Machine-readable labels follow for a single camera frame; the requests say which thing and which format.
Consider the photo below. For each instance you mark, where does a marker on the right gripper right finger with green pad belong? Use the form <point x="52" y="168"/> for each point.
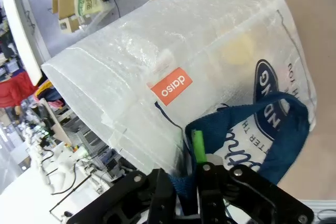
<point x="236" y="195"/>

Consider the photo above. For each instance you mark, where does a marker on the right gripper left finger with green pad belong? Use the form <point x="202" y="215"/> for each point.
<point x="126" y="200"/>

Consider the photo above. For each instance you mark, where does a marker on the pale yellow item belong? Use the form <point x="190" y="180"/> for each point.
<point x="237" y="49"/>

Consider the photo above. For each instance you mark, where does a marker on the red cloth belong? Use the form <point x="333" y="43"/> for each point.
<point x="15" y="90"/>

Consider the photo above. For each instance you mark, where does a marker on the white table with leg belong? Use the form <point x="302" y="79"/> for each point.
<point x="21" y="32"/>

